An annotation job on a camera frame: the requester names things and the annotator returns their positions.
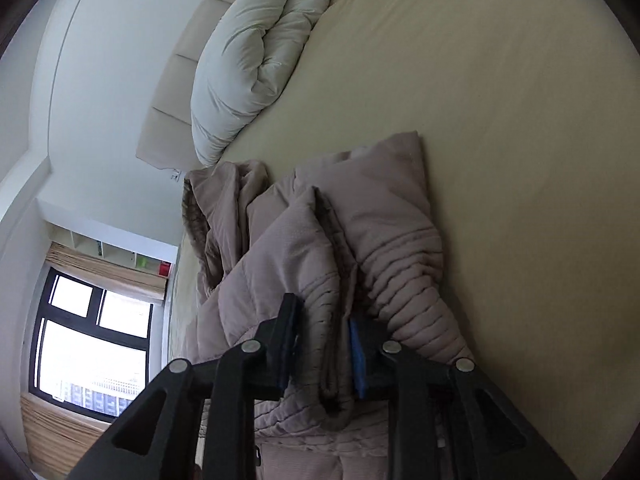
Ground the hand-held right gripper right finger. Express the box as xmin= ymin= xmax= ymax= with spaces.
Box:
xmin=348 ymin=316 xmax=580 ymax=480

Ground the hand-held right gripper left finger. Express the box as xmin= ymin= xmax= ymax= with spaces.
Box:
xmin=66 ymin=293 xmax=302 ymax=480

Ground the pinkish beige padded jacket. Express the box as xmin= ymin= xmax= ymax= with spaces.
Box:
xmin=181 ymin=131 xmax=476 ymax=480

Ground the black framed window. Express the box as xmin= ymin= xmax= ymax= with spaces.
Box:
xmin=28 ymin=267 xmax=154 ymax=423

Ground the beige curtain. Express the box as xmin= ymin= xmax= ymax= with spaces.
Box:
xmin=44 ymin=241 xmax=168 ymax=306

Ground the bed with beige sheet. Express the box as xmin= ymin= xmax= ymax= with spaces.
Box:
xmin=166 ymin=0 xmax=640 ymax=480

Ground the beige padded headboard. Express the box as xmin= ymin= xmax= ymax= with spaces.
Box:
xmin=136 ymin=0 xmax=237 ymax=171

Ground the pale grey folded duvet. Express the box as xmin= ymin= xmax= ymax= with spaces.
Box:
xmin=190 ymin=0 xmax=357 ymax=168

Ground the white wall shelf unit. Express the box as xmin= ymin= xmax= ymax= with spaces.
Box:
xmin=48 ymin=224 xmax=174 ymax=277

